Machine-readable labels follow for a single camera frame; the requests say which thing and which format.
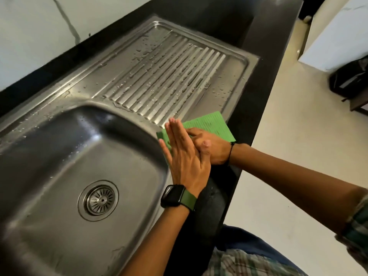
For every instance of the person's left hand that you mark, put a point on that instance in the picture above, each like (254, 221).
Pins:
(184, 163)

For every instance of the person's right hand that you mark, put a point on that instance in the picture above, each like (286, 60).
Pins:
(215, 148)

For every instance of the green cleaning cloth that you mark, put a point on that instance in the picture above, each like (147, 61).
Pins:
(212, 126)

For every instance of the metal sink strainer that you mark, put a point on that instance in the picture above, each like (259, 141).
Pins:
(100, 200)

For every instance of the person's right forearm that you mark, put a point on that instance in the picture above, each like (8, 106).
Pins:
(293, 183)

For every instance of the person's left forearm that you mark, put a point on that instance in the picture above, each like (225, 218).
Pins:
(155, 244)

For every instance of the metal sink drain flange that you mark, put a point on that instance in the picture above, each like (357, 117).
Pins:
(82, 209)

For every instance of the stainless steel sink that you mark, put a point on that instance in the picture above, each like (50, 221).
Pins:
(72, 140)

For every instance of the plaid shirt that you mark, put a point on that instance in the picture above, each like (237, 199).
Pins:
(244, 264)

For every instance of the wooden stool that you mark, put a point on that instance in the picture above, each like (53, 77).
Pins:
(360, 104)

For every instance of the black bag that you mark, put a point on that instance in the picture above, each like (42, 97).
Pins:
(350, 79)

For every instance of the white cabinet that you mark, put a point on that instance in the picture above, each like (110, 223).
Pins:
(339, 37)

